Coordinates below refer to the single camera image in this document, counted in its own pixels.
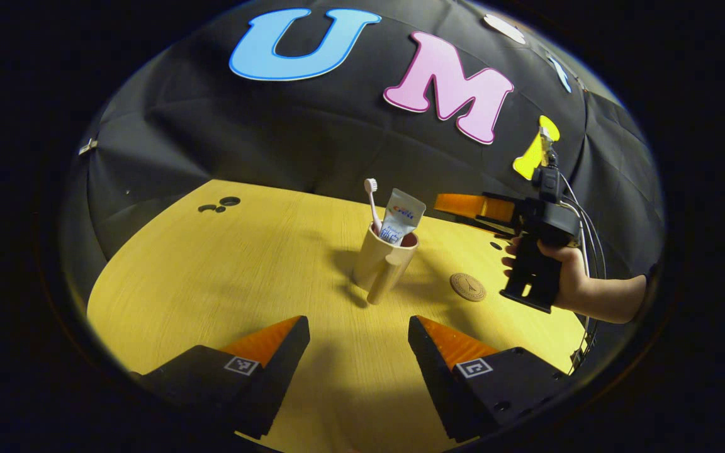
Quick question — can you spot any white toothbrush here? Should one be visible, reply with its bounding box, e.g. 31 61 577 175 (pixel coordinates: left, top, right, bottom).
364 178 383 235

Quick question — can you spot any black backdrop cloth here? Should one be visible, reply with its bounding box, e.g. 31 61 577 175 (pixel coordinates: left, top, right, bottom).
60 0 665 315

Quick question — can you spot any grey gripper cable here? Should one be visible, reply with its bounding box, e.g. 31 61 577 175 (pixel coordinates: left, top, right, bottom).
558 173 609 375

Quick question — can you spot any white toothpaste tube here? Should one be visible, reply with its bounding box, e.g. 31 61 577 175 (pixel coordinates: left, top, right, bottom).
379 188 427 245

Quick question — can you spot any beige cup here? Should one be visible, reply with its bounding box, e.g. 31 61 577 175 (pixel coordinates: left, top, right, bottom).
354 223 419 305

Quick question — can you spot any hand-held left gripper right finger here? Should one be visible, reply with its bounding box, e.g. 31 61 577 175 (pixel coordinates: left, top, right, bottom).
408 316 570 443

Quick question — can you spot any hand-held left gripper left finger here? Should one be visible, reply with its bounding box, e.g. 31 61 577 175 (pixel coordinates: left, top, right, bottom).
133 316 311 440

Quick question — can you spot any round brown coaster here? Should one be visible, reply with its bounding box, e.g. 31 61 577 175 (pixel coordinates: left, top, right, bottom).
450 272 486 303

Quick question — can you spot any wooden desktop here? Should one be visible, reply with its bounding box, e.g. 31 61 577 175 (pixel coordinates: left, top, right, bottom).
87 179 590 453

